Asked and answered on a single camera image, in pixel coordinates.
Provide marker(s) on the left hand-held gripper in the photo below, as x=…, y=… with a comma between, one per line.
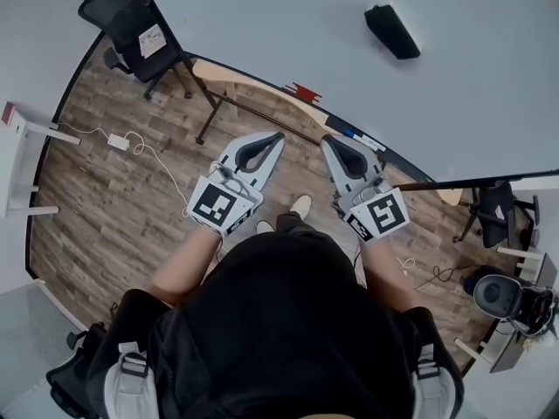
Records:
x=214, y=205

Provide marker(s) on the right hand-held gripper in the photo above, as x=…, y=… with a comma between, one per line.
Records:
x=380, y=214

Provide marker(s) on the black eraser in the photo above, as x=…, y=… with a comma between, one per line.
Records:
x=392, y=32

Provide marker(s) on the person's right forearm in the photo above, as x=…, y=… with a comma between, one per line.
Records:
x=386, y=273

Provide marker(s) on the person's left forearm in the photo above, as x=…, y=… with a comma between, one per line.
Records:
x=183, y=264

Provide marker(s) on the white marker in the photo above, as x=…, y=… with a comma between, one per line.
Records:
x=370, y=141

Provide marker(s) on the blue capped marker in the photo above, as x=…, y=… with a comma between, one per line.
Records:
x=349, y=133

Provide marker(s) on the person's white shoe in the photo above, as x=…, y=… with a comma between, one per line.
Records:
x=264, y=227
x=302, y=205

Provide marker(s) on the red marker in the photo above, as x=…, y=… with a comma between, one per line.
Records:
x=302, y=91

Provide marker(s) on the person's dark trousers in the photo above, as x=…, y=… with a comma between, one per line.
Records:
x=290, y=223

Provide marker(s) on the black pole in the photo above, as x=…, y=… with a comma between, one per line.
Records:
x=480, y=182

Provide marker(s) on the white power adapter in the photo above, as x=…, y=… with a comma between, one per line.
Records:
x=118, y=141

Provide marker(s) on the white paper sheet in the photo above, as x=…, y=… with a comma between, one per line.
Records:
x=152, y=42

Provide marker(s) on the black mesh office chair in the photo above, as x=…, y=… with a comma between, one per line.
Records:
x=131, y=37

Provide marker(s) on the person's black shirt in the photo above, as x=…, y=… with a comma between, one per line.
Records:
x=284, y=330

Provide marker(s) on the white legged desk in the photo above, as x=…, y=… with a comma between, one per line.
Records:
x=519, y=312

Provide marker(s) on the white side table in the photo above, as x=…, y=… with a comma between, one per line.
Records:
x=19, y=160

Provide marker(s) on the red box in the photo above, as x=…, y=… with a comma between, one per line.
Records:
x=8, y=113

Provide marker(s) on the white perforated panel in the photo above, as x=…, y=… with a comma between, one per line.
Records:
x=32, y=330

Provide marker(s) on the black swivel chair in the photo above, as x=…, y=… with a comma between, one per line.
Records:
x=72, y=373

